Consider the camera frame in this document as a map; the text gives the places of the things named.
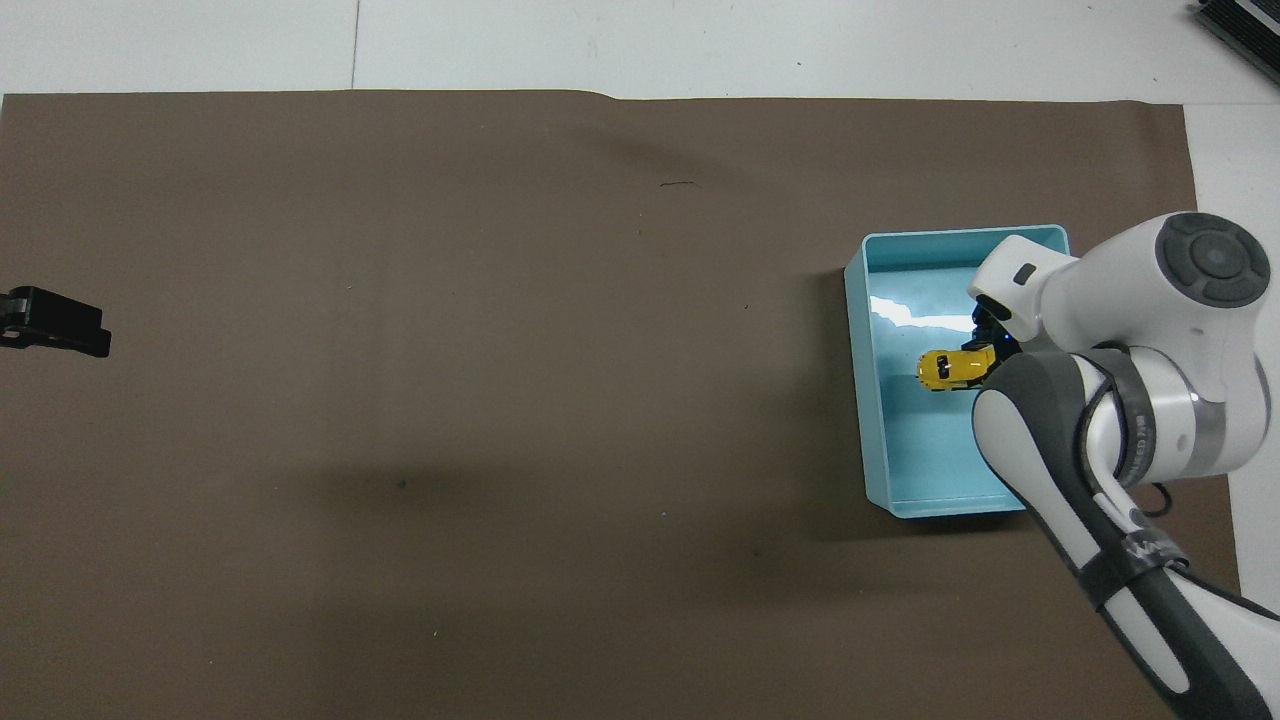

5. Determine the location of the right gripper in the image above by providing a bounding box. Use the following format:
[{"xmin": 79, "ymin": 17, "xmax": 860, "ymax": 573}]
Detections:
[{"xmin": 970, "ymin": 305, "xmax": 1024, "ymax": 367}]

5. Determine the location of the light blue plastic tray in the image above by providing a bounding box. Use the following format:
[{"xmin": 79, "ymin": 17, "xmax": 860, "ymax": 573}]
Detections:
[{"xmin": 843, "ymin": 224, "xmax": 1072, "ymax": 520}]

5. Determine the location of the yellow toy beetle car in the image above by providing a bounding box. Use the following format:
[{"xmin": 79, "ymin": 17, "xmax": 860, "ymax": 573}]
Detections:
[{"xmin": 917, "ymin": 345, "xmax": 994, "ymax": 393}]

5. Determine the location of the black ribbed object corner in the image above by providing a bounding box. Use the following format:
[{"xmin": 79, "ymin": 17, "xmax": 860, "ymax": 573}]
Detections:
[{"xmin": 1190, "ymin": 0, "xmax": 1280, "ymax": 87}]

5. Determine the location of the black cable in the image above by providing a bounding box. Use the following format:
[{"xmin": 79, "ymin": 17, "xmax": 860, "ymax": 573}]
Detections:
[{"xmin": 1074, "ymin": 346, "xmax": 1175, "ymax": 520}]

